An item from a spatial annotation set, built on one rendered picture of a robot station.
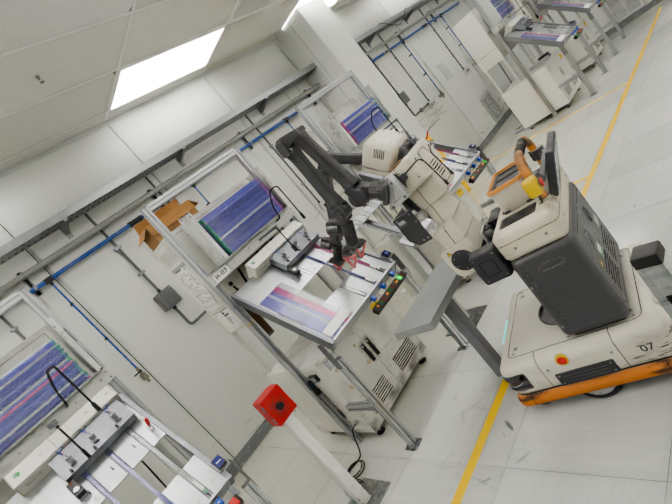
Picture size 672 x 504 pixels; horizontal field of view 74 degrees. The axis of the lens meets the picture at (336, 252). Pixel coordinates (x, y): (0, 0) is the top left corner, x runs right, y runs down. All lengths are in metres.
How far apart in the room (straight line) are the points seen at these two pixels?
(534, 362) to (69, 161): 3.78
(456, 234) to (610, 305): 0.62
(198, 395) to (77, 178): 2.07
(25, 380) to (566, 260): 2.24
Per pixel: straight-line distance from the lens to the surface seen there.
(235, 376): 4.19
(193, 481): 2.12
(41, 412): 2.40
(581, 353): 2.00
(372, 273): 2.66
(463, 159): 3.73
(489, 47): 6.64
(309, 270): 2.73
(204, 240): 2.71
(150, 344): 4.02
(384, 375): 2.90
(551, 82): 6.58
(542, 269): 1.84
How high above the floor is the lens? 1.41
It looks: 9 degrees down
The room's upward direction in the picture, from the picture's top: 41 degrees counter-clockwise
